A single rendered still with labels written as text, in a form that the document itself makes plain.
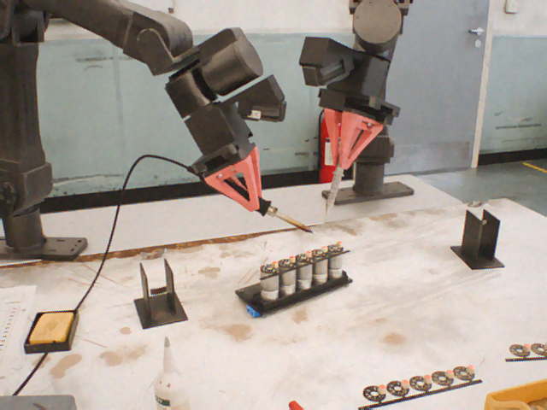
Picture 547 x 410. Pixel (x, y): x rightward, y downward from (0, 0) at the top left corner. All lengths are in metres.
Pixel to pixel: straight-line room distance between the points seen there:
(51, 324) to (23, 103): 0.34
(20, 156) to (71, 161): 2.43
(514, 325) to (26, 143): 0.75
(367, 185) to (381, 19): 0.54
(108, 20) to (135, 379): 0.45
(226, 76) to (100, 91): 2.57
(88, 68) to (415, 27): 2.11
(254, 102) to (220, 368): 0.33
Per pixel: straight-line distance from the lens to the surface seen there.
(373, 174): 1.12
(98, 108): 3.23
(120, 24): 0.72
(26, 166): 0.88
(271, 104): 0.68
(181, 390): 0.53
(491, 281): 0.85
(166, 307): 0.74
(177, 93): 0.70
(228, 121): 0.68
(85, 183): 3.33
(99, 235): 1.00
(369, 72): 0.70
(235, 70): 0.66
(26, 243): 0.94
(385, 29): 0.65
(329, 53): 0.66
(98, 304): 0.77
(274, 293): 0.70
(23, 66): 0.85
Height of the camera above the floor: 1.13
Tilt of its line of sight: 21 degrees down
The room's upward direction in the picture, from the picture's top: straight up
